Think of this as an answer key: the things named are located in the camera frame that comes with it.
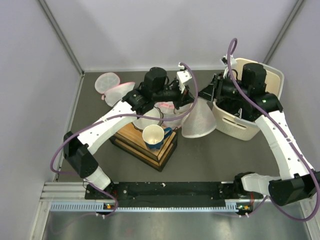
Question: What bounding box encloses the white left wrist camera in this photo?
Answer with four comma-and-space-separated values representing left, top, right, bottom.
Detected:
176, 62, 192, 93

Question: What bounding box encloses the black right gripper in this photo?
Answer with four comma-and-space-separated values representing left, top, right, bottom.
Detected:
196, 71, 250, 103

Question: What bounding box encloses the grey slotted cable duct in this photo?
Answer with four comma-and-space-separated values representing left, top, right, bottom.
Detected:
49, 199, 252, 214

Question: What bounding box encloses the wooden tiered stand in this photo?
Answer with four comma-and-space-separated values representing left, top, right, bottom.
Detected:
109, 122, 180, 172

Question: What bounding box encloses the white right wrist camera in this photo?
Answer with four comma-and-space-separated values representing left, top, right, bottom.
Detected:
221, 55, 237, 79

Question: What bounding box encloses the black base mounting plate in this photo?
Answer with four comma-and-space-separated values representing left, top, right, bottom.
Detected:
84, 181, 253, 208

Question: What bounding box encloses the white mesh laundry bag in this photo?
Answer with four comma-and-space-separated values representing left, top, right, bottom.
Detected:
181, 98, 217, 139

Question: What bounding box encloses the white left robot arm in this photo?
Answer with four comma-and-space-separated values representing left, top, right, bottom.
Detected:
62, 62, 198, 199

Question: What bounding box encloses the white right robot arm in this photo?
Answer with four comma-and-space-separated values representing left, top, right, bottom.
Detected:
199, 59, 320, 206

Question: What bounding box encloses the pink-trimmed mesh laundry bag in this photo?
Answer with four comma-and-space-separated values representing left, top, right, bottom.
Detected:
155, 101, 192, 129

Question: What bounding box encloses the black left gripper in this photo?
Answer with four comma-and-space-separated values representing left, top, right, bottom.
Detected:
152, 81, 196, 110

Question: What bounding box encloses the white plastic laundry basket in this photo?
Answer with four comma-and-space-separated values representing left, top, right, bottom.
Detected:
212, 58, 284, 141

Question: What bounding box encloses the blue and white cup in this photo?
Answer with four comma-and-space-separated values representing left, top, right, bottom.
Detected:
142, 124, 173, 150

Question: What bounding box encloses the white scalloped bowl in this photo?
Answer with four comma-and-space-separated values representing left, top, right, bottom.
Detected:
132, 107, 163, 131

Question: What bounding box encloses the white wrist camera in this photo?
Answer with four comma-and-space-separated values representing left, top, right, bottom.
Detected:
176, 62, 192, 93
221, 55, 237, 79

